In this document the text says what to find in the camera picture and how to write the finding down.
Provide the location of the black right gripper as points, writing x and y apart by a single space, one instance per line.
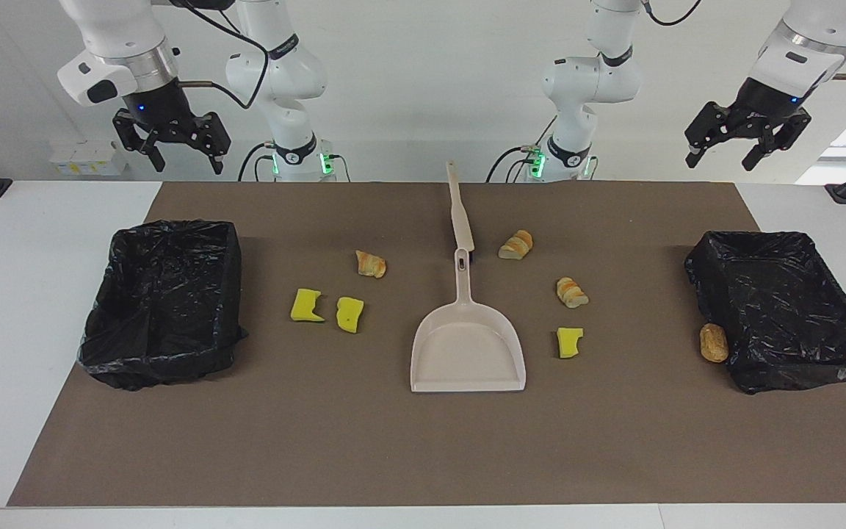
155 106

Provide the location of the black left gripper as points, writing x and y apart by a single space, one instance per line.
764 106

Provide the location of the notched yellow sponge piece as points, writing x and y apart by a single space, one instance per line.
305 305

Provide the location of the brown bread roll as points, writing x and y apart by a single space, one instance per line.
714 343

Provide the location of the yellow sponge piece with hole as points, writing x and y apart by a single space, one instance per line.
349 314

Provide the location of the golden croissant piece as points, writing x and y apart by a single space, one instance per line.
571 292
516 245
370 264

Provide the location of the yellow green sponge piece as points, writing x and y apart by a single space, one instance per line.
568 344

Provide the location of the beige hand brush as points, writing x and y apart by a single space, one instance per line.
460 213

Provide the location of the beige plastic dustpan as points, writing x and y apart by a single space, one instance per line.
467 353

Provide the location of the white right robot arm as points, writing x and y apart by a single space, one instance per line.
276 66

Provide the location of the black bag lined bin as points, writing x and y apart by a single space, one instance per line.
783 316
166 308

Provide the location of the white cartons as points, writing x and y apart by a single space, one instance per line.
89 158

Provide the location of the brown table mat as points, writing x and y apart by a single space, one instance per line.
393 441

